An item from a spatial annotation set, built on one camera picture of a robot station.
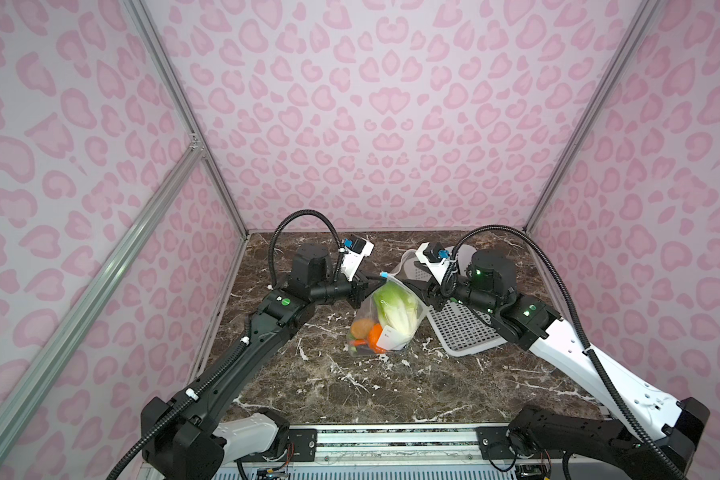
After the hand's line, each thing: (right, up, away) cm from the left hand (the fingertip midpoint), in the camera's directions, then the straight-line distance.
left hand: (385, 276), depth 68 cm
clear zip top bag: (0, -17, +8) cm, 19 cm away
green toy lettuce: (+3, -9, +10) cm, 13 cm away
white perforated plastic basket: (+24, -18, +25) cm, 39 cm away
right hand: (+6, +2, -2) cm, 6 cm away
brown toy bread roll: (-6, -16, +18) cm, 25 cm away
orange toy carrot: (-7, -20, +17) cm, 27 cm away
